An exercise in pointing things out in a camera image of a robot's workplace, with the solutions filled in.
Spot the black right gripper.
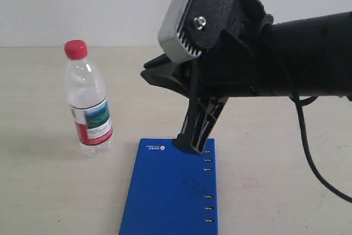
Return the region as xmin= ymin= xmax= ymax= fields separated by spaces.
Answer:
xmin=140 ymin=0 xmax=269 ymax=155

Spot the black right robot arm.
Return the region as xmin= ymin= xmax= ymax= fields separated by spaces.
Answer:
xmin=141 ymin=0 xmax=351 ymax=154

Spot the clear plastic water bottle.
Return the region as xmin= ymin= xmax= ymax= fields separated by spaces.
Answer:
xmin=64 ymin=39 xmax=113 ymax=156

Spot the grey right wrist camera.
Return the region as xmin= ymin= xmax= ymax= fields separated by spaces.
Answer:
xmin=158 ymin=0 xmax=235 ymax=64

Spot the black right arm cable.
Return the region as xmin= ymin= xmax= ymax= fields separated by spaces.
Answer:
xmin=288 ymin=96 xmax=352 ymax=203

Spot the blue ring binder notebook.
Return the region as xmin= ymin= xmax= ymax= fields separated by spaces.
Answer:
xmin=119 ymin=138 xmax=218 ymax=235

